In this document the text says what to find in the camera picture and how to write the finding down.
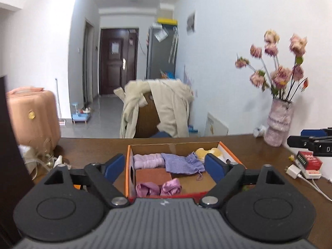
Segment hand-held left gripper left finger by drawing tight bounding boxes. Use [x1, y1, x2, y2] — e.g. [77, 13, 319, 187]
[44, 154, 130, 208]

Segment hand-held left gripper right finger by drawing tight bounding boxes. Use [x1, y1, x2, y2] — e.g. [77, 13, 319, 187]
[198, 154, 287, 208]

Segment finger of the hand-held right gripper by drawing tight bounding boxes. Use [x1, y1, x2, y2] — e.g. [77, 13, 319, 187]
[287, 135, 316, 149]
[301, 128, 332, 137]

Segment white yellow sheep plush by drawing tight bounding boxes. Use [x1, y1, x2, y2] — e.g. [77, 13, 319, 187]
[195, 147, 225, 161]

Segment red cardboard box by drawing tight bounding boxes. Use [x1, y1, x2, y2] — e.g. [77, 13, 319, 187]
[125, 141, 246, 200]

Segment lavender fluffy headband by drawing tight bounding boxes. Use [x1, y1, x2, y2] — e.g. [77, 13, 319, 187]
[133, 154, 166, 170]

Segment purple knit drawstring pouch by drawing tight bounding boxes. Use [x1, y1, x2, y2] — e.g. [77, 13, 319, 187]
[161, 152, 205, 181]

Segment pink brown sponge block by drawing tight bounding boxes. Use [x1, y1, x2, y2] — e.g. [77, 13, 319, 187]
[135, 168, 173, 184]

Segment purple satin scrunchie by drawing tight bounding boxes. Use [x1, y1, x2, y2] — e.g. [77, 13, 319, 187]
[136, 178, 182, 198]

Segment small red box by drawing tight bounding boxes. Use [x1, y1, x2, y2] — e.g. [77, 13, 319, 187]
[297, 151, 323, 171]

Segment pink speckled vase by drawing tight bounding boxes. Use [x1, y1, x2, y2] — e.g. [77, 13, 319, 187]
[263, 99, 295, 147]

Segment white power strip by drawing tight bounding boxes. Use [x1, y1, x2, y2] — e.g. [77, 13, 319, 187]
[302, 168, 322, 179]

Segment white charger plug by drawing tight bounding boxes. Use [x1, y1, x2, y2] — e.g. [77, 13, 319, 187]
[285, 164, 302, 179]

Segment white board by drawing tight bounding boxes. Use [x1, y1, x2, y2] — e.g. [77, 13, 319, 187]
[204, 112, 229, 137]

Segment brown chair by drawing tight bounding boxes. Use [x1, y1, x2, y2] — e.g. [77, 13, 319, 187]
[135, 91, 173, 138]

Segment small blue stool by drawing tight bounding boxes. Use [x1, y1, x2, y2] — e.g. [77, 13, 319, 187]
[71, 102, 91, 126]

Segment dried pink roses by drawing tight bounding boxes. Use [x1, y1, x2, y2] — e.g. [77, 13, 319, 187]
[235, 30, 309, 103]

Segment glass jar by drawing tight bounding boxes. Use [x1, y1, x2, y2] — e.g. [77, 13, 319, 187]
[35, 138, 55, 167]

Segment beige coat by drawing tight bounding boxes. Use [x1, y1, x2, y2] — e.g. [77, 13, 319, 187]
[113, 79, 194, 138]

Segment dark brown door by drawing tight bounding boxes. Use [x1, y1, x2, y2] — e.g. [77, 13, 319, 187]
[99, 27, 139, 95]

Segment pink suitcase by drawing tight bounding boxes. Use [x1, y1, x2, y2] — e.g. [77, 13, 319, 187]
[6, 85, 61, 146]

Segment black paper bag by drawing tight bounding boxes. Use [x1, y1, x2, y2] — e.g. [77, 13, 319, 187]
[0, 75, 35, 244]

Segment grey refrigerator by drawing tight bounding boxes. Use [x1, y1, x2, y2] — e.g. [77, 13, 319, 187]
[146, 26, 179, 79]

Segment white folded umbrella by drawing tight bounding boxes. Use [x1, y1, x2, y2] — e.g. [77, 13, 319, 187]
[168, 27, 179, 64]

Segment paper on refrigerator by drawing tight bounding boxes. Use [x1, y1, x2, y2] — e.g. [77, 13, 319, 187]
[154, 28, 168, 42]

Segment white charger cable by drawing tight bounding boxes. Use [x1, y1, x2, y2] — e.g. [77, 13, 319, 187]
[298, 172, 332, 202]

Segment purple wall decal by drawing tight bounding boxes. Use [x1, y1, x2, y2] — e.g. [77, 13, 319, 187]
[183, 65, 194, 89]

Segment wall picture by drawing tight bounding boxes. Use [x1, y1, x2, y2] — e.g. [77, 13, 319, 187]
[187, 12, 196, 35]

